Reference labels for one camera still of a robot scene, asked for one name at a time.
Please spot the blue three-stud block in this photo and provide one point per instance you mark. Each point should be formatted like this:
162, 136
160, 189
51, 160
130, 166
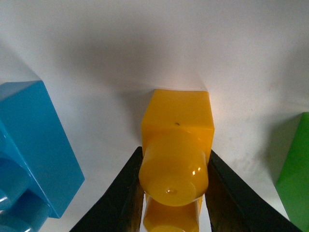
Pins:
39, 173

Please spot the green block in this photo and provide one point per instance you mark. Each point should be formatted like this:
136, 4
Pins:
293, 183

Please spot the yellow two-stud block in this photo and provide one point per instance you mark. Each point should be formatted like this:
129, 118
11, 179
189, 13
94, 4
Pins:
177, 133

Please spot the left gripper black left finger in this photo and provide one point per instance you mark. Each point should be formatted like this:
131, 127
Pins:
120, 207

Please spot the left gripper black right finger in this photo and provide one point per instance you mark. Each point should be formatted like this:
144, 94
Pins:
233, 206

